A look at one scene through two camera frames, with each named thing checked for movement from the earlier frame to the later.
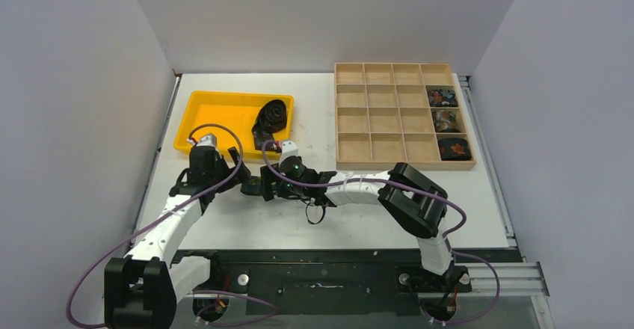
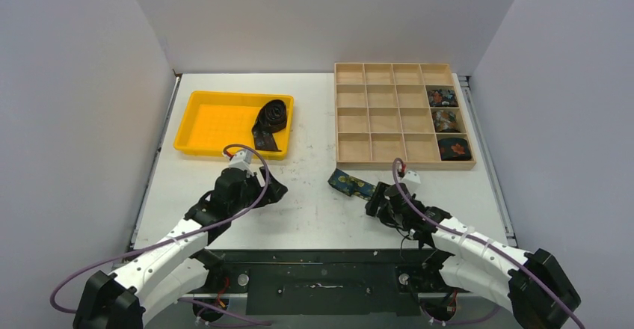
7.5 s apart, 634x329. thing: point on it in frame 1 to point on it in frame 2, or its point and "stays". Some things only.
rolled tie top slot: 442,98 stays
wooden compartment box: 383,118 stays
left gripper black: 241,175 to 274,193
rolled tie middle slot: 445,121 stays
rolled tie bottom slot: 454,149 stays
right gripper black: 270,183 to 378,200
